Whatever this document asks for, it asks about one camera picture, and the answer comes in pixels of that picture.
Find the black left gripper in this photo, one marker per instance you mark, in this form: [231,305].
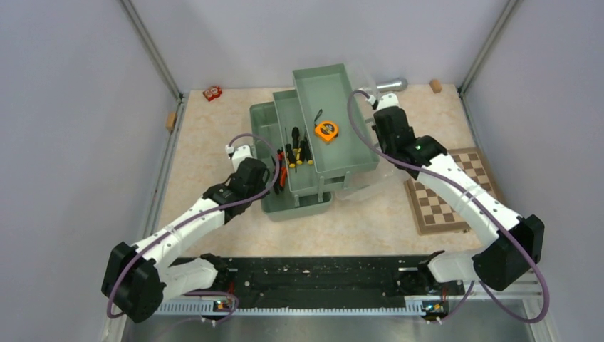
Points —
[263,188]

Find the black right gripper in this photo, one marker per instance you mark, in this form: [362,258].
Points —
[375,128]

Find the orange black cutting pliers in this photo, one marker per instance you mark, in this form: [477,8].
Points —
[279,185]

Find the black yellow screwdriver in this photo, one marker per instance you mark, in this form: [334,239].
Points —
[289,151]
[295,134]
[305,151]

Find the orange tape measure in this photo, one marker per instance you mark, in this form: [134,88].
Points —
[327,131]

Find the translucent green plastic toolbox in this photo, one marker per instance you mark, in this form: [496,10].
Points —
[345,169]

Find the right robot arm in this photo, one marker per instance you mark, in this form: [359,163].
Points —
[505,235]

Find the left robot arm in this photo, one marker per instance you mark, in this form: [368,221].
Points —
[140,277]

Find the silver metal cylinder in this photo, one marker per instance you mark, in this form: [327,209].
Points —
[395,85]

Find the wooden block back right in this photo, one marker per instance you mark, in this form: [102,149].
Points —
[435,86]

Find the red owl toy block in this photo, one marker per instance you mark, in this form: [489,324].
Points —
[212,93]

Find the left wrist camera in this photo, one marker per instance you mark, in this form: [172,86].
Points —
[238,154]

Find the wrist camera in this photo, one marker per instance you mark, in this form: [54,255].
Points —
[238,154]
[385,101]

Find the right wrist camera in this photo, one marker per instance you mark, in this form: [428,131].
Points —
[385,101]

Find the wooden block left rail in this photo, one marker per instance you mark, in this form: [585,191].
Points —
[171,121]

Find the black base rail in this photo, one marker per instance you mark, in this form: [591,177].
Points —
[327,282]

